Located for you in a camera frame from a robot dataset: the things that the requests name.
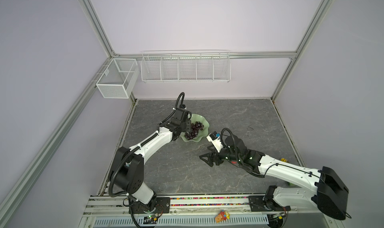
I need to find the dark purple grape bunch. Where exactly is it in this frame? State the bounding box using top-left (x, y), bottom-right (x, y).
top-left (185, 122), bottom-right (204, 140)

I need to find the green wavy fruit bowl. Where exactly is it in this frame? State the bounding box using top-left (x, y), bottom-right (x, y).
top-left (180, 114), bottom-right (210, 143)

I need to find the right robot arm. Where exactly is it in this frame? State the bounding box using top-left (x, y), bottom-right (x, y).
top-left (199, 128), bottom-right (351, 221)

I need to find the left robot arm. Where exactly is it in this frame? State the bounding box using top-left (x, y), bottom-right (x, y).
top-left (108, 92), bottom-right (192, 210)

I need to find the white mesh box basket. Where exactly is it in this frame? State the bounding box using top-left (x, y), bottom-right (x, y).
top-left (96, 58), bottom-right (140, 99)

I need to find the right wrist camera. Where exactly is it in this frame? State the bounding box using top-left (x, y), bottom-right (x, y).
top-left (206, 131), bottom-right (224, 153)

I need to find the white wire wall rack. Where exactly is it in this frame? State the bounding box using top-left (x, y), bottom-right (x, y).
top-left (141, 50), bottom-right (232, 83)

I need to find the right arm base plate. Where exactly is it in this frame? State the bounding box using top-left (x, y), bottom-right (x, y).
top-left (248, 195), bottom-right (291, 212)

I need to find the colourful toy on rail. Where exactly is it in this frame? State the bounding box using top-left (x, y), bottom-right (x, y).
top-left (215, 210), bottom-right (230, 223)

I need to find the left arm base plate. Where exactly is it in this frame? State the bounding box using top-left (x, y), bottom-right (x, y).
top-left (128, 197), bottom-right (171, 214)

